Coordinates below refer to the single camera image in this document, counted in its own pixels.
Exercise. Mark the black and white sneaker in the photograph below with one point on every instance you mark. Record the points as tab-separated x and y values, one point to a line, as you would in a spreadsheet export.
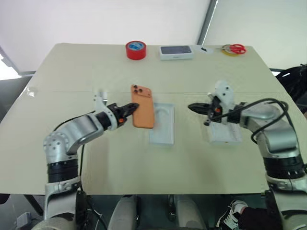
231	213

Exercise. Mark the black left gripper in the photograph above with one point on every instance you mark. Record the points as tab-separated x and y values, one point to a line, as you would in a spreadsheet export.
117	112

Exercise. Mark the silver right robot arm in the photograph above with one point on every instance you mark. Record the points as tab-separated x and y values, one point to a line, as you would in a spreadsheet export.
275	129

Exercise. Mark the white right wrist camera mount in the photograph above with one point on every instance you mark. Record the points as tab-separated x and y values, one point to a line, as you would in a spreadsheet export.
225	95

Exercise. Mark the grey rounded robot leg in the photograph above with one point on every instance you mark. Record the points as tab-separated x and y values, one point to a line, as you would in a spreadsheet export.
187	213
124	213

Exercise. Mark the black trouser leg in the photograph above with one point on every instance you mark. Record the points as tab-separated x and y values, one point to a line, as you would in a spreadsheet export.
254	219

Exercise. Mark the red tape roll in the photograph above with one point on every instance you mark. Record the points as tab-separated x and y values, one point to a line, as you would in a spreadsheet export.
136	51

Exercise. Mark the clear phone case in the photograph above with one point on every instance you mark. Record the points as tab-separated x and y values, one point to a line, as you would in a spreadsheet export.
163	127

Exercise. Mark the dark table leg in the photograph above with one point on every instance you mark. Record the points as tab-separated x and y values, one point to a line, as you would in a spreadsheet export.
33	203

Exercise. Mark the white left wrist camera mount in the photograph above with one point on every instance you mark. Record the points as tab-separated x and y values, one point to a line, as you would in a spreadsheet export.
100	105

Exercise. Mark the black bag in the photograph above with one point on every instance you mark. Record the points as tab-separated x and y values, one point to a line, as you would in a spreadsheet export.
293	81

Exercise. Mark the orange smartphone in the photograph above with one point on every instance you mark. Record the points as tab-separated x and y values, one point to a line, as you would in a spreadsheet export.
143	107

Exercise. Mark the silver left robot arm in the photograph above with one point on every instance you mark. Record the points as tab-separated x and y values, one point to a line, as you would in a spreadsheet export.
72	129

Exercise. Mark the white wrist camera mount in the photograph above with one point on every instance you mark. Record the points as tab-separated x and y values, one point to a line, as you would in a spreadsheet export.
225	95
100	105

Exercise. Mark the white phone box lid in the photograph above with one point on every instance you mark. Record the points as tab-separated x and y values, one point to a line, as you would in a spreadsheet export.
225	135

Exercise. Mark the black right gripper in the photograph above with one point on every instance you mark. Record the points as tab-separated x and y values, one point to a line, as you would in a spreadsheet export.
214	107

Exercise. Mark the white box with phone print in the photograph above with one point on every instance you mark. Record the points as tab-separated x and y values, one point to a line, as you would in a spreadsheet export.
176	52

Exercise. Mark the yellow tape roll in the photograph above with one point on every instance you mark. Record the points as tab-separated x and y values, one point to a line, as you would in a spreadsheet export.
226	52

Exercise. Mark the red scissors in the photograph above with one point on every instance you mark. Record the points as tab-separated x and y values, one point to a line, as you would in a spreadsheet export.
237	48

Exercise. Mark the grey window frame post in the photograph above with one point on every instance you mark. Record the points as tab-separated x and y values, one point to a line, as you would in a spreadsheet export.
206	21

